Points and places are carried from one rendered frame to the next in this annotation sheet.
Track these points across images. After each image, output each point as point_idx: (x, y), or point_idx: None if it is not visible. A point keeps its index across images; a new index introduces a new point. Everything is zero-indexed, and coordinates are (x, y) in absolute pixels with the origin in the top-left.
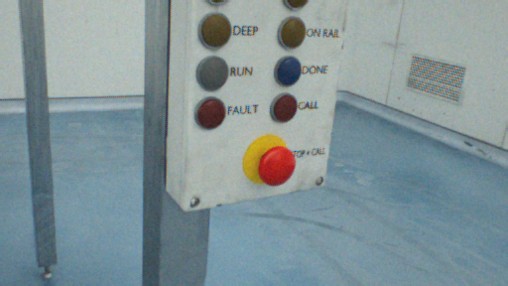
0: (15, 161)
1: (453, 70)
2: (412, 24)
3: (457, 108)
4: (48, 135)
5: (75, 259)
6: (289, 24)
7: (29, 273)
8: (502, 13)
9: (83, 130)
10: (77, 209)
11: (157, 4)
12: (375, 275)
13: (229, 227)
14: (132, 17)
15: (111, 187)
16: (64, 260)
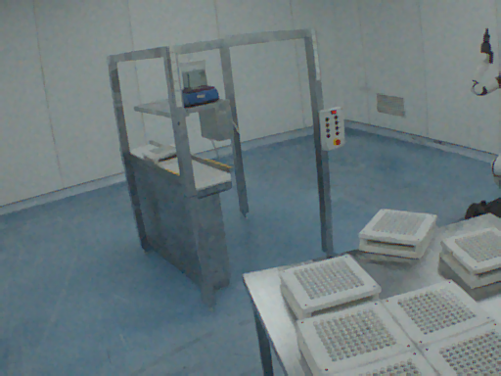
0: None
1: (398, 100)
2: (372, 76)
3: (405, 120)
4: (242, 162)
5: (251, 212)
6: (336, 121)
7: (238, 218)
8: (411, 70)
9: None
10: (237, 199)
11: (316, 121)
12: (371, 196)
13: (307, 193)
14: None
15: None
16: (248, 213)
